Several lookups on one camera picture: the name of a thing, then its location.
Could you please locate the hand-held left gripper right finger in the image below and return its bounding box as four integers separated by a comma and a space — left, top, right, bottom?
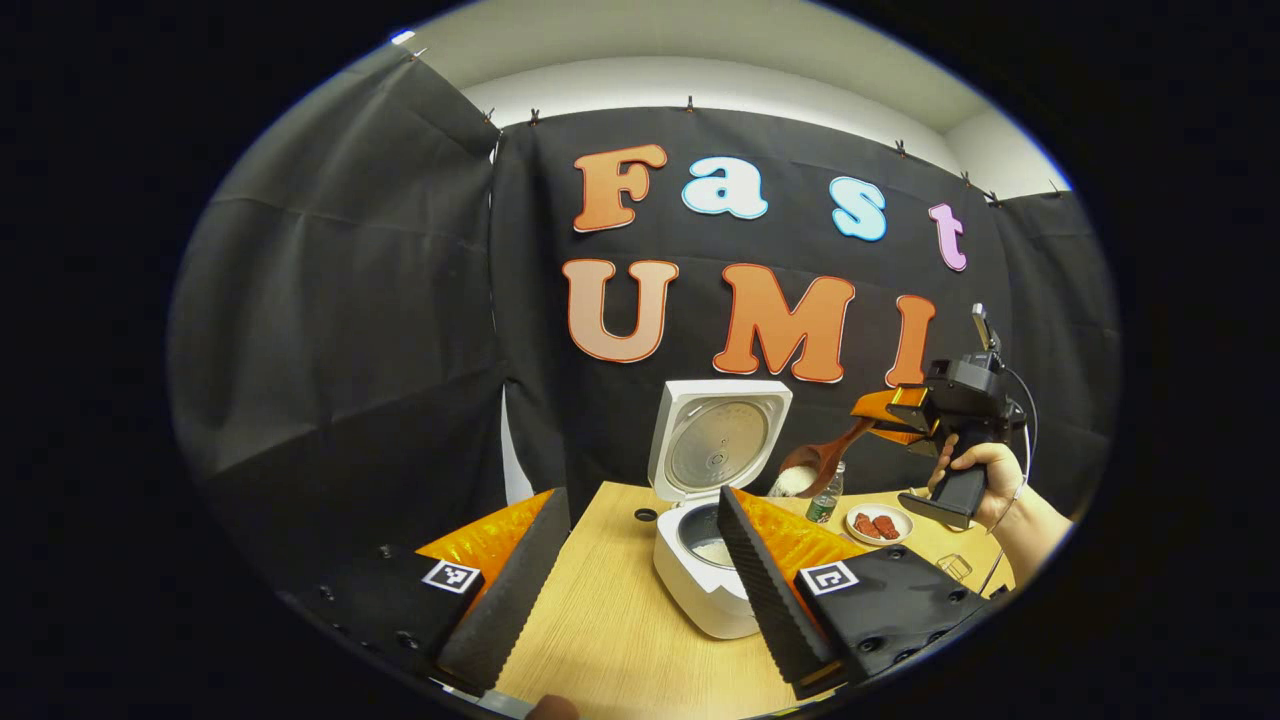
718, 486, 991, 701

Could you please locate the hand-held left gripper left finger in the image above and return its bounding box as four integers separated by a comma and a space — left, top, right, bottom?
285, 488, 573, 699

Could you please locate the brown wooden spoon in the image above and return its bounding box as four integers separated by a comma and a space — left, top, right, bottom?
778, 415, 877, 499

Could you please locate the white rice cooker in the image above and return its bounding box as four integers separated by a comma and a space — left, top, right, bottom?
647, 378, 793, 641

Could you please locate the clear plastic water bottle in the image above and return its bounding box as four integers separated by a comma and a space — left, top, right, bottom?
805, 460, 846, 525

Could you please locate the small white plate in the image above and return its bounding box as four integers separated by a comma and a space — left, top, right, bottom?
845, 503, 914, 547

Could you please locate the black backdrop cloth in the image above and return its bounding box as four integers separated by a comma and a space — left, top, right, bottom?
168, 45, 1119, 591

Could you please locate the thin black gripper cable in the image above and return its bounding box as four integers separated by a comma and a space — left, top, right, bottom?
975, 365, 1041, 598

